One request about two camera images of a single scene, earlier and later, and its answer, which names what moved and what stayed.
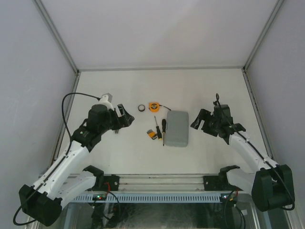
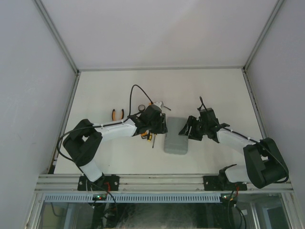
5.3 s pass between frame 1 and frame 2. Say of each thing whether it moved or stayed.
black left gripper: moved
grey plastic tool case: moved
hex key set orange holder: moved
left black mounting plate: stayed
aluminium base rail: stayed
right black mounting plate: stayed
